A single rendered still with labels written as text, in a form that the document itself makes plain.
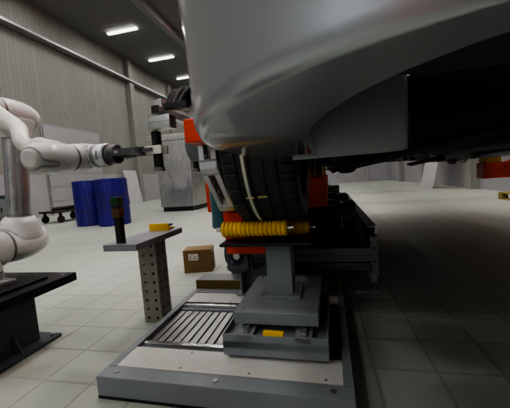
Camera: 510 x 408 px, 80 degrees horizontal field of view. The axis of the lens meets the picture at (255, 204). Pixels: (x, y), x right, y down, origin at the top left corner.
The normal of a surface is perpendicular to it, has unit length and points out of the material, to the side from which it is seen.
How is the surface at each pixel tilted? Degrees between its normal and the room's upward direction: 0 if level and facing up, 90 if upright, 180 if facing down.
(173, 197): 90
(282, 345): 90
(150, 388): 90
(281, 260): 90
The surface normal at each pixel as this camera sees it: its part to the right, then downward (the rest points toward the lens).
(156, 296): -0.23, 0.10
